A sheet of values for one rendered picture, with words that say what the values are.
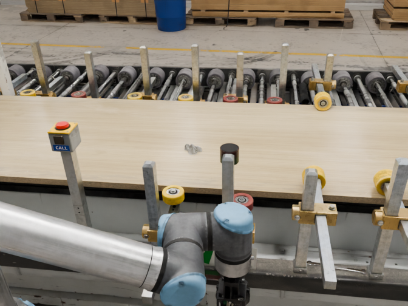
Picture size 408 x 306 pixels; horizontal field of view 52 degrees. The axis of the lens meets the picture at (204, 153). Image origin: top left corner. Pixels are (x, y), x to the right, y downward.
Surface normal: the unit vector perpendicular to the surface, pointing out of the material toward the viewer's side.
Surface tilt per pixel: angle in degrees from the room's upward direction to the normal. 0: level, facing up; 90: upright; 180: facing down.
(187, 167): 0
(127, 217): 90
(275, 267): 0
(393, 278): 0
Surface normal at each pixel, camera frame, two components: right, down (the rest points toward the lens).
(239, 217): 0.07, -0.88
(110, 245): 0.41, -0.61
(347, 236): -0.14, 0.52
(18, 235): 0.29, -0.04
